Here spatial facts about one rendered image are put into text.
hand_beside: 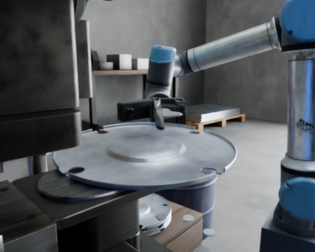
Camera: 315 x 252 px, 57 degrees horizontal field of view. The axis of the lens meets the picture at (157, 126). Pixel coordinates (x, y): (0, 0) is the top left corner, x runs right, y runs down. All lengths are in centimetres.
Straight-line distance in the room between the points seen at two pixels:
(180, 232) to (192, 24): 482
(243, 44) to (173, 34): 439
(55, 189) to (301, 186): 57
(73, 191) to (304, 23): 57
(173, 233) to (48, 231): 81
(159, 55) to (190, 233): 68
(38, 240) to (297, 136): 62
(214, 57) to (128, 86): 371
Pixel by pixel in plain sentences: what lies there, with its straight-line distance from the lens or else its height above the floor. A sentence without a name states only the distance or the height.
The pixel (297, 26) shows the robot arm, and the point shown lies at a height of 101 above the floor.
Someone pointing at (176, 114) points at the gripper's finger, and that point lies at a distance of 62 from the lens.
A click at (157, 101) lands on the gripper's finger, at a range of 65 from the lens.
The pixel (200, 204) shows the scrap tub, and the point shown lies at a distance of 156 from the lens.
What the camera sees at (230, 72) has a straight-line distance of 556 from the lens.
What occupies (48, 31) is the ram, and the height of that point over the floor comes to 96.
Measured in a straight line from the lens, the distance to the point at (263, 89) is 524.
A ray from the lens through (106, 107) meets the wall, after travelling 437.
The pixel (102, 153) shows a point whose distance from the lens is 46.
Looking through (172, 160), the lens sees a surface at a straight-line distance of 43.
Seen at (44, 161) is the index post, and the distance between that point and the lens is 55.
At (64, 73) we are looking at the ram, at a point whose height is 92.
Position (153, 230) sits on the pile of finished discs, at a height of 37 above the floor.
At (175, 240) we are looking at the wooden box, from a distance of 110.
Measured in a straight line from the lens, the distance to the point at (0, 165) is 34.
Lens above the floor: 93
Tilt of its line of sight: 12 degrees down
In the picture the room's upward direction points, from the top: straight up
